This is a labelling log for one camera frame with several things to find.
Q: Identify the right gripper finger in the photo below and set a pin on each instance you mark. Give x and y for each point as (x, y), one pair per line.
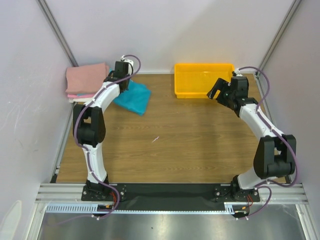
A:
(221, 99)
(219, 89)

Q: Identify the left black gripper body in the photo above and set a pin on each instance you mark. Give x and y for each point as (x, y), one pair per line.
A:
(128, 81)

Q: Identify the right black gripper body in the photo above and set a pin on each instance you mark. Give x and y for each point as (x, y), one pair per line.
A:
(223, 90)

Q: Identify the teal t shirt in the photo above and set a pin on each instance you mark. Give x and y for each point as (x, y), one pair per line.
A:
(135, 99)

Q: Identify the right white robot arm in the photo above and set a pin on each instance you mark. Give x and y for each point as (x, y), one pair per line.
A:
(275, 156)

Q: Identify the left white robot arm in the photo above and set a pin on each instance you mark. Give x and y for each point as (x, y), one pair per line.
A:
(89, 129)

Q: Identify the yellow plastic tray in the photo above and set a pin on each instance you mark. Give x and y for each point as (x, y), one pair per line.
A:
(195, 80)

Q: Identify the dusty pink folded shirt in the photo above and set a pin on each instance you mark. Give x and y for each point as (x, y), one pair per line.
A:
(86, 79)

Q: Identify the bright pink folded shirt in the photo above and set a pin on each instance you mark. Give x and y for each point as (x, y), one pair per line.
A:
(80, 96)

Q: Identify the white folded shirt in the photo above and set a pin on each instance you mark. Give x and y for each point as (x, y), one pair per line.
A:
(80, 100)

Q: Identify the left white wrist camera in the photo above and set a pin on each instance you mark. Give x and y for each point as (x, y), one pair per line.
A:
(130, 63)

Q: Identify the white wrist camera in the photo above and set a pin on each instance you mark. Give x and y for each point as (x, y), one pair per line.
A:
(130, 63)
(237, 73)

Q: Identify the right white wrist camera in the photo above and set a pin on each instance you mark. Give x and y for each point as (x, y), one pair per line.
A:
(237, 73)

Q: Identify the aluminium frame rail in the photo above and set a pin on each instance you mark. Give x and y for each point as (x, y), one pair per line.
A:
(72, 192)

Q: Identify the left aluminium corner post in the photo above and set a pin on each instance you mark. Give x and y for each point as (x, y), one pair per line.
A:
(52, 22)

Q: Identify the aluminium corner post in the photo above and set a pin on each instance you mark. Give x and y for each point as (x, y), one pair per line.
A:
(52, 22)
(293, 8)

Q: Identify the right aluminium corner post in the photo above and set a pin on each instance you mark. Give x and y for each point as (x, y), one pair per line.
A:
(293, 8)

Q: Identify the white slotted cable duct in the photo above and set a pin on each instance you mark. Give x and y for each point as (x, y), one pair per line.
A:
(92, 208)

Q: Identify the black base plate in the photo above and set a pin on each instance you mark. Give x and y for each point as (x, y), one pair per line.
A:
(174, 197)

